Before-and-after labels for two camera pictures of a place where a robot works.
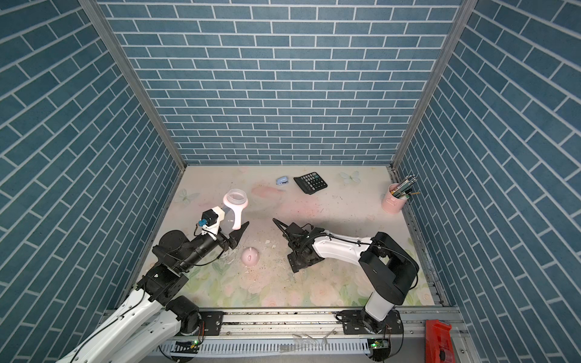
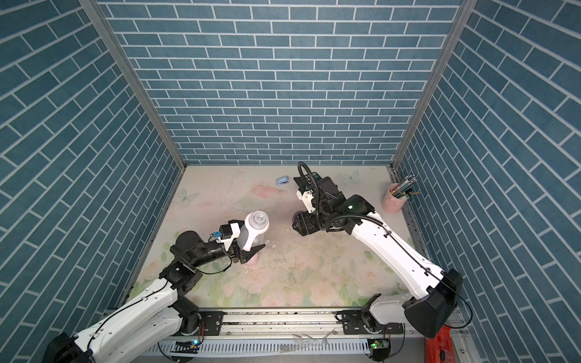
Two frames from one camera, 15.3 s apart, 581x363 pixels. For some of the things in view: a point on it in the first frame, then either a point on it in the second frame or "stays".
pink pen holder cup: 391,203 stays
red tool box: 438,342 stays
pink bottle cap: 250,256 stays
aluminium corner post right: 461,18 stays
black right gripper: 294,261 -> 304,221
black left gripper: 234,238 -> 243,257
